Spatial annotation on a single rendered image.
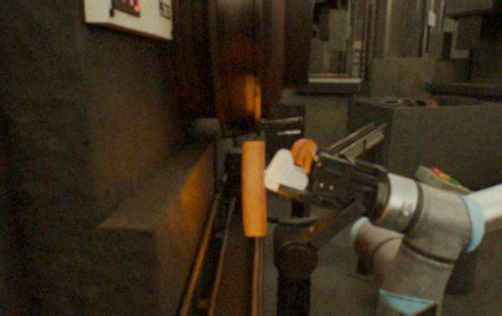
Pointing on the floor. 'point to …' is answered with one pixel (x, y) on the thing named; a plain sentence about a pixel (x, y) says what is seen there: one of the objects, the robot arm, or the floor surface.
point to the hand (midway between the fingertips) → (255, 177)
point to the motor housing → (293, 270)
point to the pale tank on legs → (363, 42)
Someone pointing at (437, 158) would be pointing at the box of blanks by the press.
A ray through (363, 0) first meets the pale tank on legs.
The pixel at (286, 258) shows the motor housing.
